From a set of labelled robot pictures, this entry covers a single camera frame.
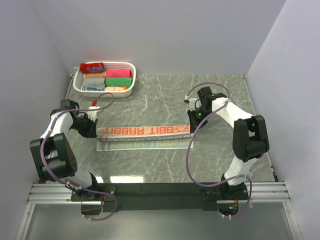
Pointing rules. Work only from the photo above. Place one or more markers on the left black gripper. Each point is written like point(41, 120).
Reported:
point(91, 132)

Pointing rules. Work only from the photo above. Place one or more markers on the pink rolled towel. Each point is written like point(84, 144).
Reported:
point(118, 73)

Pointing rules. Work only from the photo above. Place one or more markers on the white plastic basket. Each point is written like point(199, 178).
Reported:
point(79, 78)

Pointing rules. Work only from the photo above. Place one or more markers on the green rolled towel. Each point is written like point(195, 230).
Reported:
point(118, 82)

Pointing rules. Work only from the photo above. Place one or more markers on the peach rolled towel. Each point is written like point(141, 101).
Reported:
point(115, 88)

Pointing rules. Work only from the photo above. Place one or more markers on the blue patterned rolled towel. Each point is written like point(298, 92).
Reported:
point(94, 88)

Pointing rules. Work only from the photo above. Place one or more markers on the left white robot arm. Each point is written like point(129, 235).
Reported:
point(52, 154)

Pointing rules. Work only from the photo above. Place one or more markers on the grey rolled towel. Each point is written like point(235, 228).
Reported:
point(93, 81)

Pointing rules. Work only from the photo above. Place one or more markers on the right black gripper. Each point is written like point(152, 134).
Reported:
point(192, 120)

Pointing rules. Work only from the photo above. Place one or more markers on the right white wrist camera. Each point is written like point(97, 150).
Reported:
point(194, 103)

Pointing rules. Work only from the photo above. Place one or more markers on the red blue cat towel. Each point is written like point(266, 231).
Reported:
point(91, 68)

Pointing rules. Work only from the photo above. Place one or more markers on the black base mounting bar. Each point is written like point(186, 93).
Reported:
point(172, 196)

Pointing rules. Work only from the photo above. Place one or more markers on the aluminium front rail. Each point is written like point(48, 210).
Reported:
point(258, 192)

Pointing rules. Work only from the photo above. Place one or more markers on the orange rolled towel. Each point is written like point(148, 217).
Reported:
point(99, 75)

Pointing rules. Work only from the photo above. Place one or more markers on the white printed towel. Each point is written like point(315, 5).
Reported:
point(173, 137)

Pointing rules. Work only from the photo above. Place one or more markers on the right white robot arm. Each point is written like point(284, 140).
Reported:
point(250, 137)

